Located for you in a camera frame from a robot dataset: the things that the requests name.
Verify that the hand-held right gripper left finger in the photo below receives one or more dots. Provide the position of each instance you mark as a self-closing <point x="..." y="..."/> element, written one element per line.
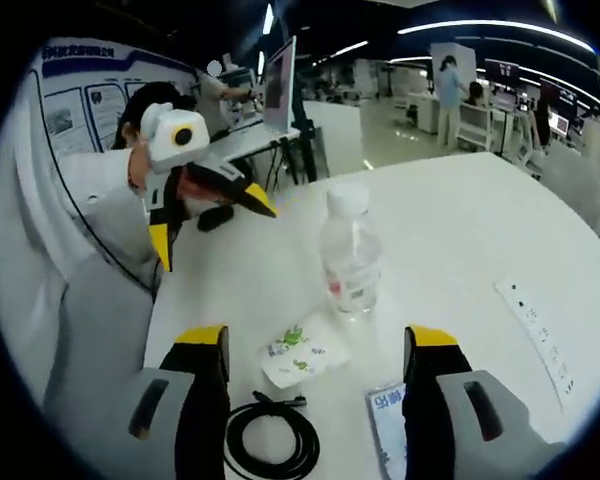
<point x="200" y="400"/>

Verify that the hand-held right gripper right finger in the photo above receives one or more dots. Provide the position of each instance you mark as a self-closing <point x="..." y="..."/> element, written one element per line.
<point x="445" y="400"/>

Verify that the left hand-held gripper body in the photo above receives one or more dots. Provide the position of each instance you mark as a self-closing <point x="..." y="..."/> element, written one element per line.
<point x="172" y="135"/>

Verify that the blue mouse pad packet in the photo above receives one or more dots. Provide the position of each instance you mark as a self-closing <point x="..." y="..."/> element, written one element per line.
<point x="387" y="430"/>

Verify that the white paper cup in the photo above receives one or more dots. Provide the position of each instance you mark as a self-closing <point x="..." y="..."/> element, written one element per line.
<point x="300" y="356"/>

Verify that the clear bottle with white cap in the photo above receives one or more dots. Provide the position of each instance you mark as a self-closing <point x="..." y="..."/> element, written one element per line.
<point x="352" y="260"/>

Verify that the white tabletop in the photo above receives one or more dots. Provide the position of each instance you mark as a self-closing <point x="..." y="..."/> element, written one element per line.
<point x="455" y="240"/>

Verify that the person's left hand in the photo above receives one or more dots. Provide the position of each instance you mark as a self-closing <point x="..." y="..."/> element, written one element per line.
<point x="192" y="190"/>

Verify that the person's own head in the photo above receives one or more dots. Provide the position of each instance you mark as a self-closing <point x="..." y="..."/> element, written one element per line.
<point x="135" y="107"/>

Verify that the white office desk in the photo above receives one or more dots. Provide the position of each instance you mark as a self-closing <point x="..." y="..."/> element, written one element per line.
<point x="250" y="140"/>

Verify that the white table socket strip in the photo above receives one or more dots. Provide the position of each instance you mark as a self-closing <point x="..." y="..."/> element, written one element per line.
<point x="535" y="340"/>

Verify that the grey computer monitor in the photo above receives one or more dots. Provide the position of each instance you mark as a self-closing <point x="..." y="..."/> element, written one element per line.
<point x="280" y="85"/>

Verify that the person's white coat torso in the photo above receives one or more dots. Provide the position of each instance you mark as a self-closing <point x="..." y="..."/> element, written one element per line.
<point x="30" y="250"/>

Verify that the white partition board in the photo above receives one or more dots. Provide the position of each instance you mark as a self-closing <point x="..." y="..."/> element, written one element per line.
<point x="467" y="57"/>

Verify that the long ceiling light strip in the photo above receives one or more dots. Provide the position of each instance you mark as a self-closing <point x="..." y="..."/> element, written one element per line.
<point x="495" y="27"/>

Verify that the wall poster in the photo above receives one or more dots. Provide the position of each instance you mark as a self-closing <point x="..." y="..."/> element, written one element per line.
<point x="80" y="95"/>

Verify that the dark wall screen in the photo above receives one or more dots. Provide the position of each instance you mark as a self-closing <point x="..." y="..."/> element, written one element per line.
<point x="560" y="97"/>
<point x="502" y="74"/>

